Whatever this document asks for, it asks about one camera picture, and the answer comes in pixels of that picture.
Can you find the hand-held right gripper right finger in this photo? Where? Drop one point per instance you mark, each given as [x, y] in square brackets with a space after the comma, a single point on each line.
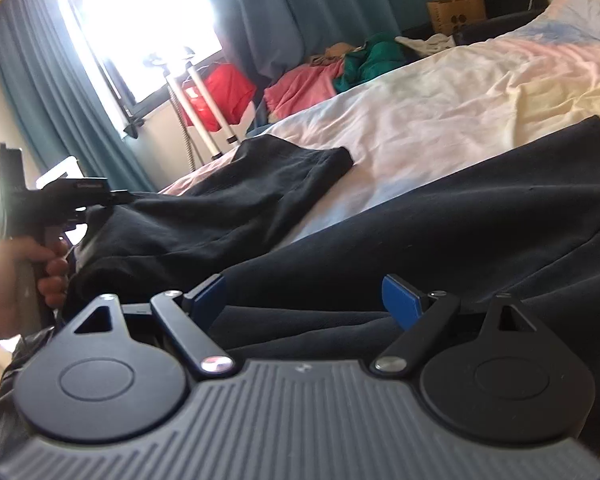
[402, 302]

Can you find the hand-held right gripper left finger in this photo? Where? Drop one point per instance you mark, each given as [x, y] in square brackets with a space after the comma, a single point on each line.
[207, 300]

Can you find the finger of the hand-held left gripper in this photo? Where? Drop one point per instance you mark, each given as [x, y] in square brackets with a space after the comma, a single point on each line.
[115, 197]

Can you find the black pants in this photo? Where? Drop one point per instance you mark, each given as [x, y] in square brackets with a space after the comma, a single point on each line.
[430, 225]

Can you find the person's left hand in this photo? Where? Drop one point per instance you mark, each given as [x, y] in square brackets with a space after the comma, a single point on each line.
[2, 285]

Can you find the white backed chair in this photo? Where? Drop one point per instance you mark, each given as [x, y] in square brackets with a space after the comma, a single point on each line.
[62, 170]

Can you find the dark curtain tieback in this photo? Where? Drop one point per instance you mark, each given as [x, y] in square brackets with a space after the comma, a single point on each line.
[134, 128]

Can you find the narrow blue curtain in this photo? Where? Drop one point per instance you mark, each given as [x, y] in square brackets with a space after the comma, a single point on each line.
[45, 100]

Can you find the garment steamer with white poles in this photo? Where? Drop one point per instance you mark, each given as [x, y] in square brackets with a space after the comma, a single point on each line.
[207, 141]

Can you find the red garment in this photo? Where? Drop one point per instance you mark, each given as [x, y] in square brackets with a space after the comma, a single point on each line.
[225, 92]

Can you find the dark framed window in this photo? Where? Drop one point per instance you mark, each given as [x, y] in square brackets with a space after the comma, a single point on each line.
[145, 20]

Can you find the pink garment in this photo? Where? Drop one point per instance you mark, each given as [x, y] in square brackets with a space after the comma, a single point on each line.
[300, 90]

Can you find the pastel tie-dye bed cover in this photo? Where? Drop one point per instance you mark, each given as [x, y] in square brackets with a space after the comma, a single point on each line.
[455, 90]

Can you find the dark shiny cloth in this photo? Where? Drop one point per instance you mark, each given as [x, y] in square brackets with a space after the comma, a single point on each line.
[0, 410]

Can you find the green garment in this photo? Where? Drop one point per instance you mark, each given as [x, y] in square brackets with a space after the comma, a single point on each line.
[375, 62]

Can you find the beige garment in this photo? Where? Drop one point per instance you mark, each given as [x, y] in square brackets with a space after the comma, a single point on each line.
[337, 51]

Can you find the white garment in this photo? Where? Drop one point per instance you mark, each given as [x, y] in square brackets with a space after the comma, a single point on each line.
[427, 44]

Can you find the wide blue curtain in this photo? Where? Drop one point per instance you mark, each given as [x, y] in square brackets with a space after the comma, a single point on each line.
[330, 5]

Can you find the brown paper bag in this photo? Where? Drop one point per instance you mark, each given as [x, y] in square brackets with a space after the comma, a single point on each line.
[455, 15]

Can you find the black armchair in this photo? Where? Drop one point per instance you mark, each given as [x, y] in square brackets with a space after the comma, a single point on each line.
[510, 2]

